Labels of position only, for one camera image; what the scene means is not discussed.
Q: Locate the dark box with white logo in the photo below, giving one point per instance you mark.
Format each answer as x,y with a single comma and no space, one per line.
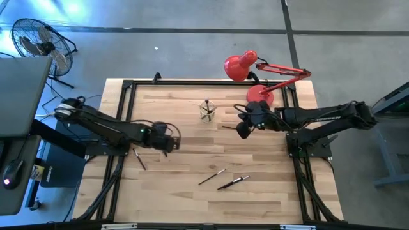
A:
60,169

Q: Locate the black bushy-head makeup brush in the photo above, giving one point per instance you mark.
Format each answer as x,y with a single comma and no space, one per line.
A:
228,127

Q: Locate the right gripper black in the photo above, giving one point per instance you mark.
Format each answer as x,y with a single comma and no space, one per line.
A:
257,116

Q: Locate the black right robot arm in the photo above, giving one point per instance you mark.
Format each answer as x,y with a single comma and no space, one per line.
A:
319,118

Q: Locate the black aluminium table frame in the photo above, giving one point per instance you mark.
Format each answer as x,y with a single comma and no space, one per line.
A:
207,82

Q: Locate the dark desk mat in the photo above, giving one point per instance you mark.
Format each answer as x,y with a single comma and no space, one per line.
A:
19,201

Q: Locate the black floor fan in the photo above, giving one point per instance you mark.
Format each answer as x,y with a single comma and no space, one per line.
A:
44,48

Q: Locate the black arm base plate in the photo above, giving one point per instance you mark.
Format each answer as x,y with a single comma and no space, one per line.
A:
306,151
105,152

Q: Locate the blue steel cart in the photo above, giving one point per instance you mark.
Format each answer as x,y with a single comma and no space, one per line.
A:
388,159

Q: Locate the red desk lamp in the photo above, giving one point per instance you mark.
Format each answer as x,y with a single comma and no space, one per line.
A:
238,67

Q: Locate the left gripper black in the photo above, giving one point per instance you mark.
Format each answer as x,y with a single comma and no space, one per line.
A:
166,140

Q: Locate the grey desk top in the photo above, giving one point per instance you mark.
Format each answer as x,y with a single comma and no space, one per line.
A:
22,96

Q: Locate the silver frame bracket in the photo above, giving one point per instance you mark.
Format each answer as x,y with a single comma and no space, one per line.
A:
297,227
118,226

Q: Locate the yellow black card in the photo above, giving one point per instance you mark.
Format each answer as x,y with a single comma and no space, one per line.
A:
37,172

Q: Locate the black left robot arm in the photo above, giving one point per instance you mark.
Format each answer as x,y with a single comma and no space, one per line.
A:
105,127

